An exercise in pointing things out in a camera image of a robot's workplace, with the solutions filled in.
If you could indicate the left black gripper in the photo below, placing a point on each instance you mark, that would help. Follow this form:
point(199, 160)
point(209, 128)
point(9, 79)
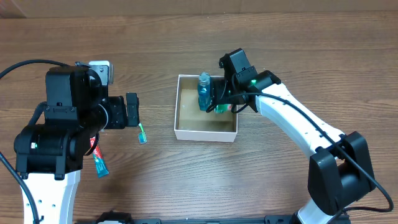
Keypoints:
point(132, 109)

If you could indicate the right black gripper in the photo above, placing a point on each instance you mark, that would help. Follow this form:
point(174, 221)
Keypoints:
point(224, 90)

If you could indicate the green white soap packet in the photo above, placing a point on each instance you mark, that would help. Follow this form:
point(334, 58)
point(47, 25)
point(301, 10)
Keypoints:
point(219, 109)

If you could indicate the teal mouthwash bottle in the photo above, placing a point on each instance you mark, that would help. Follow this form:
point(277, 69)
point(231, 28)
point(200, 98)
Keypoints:
point(204, 91)

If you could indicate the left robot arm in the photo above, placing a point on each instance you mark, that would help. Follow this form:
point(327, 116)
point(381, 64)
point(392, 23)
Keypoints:
point(51, 148)

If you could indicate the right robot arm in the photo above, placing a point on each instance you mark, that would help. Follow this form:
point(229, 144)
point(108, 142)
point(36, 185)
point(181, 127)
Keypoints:
point(340, 170)

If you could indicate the green white toothbrush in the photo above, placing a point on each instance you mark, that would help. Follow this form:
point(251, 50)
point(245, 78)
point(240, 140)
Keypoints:
point(142, 135)

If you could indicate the white cardboard box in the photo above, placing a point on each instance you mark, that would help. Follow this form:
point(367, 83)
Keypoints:
point(193, 124)

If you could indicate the red teal toothpaste tube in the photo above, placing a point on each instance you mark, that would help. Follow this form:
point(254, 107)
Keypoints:
point(100, 164)

